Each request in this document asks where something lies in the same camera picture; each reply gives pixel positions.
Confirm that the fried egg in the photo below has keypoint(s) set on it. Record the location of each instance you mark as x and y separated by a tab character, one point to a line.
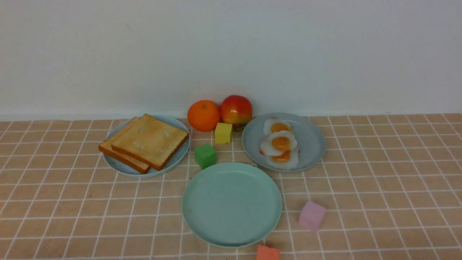
287	161
274	124
278	143

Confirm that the toast slice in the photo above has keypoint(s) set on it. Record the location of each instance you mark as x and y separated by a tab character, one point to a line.
106	148
151	141

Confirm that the yellow cube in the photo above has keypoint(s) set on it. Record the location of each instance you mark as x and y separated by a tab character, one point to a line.
223	133

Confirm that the red apple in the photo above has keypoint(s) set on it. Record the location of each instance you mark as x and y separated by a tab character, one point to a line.
236	110

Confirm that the orange fruit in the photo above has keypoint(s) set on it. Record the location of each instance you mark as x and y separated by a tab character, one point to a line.
204	115

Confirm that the green cube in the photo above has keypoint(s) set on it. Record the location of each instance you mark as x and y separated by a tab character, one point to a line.
205	156

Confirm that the green plate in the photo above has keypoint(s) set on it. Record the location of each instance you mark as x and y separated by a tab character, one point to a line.
231	205

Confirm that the grey-blue plate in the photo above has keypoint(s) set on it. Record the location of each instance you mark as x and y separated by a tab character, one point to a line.
311	141

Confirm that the pink cube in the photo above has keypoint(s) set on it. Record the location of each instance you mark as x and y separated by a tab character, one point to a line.
311	216

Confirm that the light blue plate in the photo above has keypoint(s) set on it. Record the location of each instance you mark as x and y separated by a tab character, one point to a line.
174	161

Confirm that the orange-red cube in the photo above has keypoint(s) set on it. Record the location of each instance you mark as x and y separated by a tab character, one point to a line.
267	253

